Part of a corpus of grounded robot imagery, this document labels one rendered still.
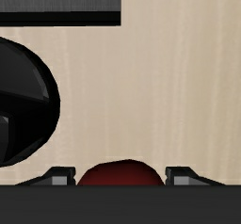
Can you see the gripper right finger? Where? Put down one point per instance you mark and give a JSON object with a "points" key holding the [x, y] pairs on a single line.
{"points": [[180, 177]]}

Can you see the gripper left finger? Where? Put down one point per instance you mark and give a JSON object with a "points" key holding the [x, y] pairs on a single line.
{"points": [[59, 177]]}

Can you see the red tomato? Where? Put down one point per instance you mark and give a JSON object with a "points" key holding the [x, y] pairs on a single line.
{"points": [[120, 174]]}

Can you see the stove plate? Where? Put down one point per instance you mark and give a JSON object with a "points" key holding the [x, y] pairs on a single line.
{"points": [[59, 2]]}

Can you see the round black pan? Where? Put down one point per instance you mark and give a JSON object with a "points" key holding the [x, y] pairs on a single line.
{"points": [[25, 102]]}

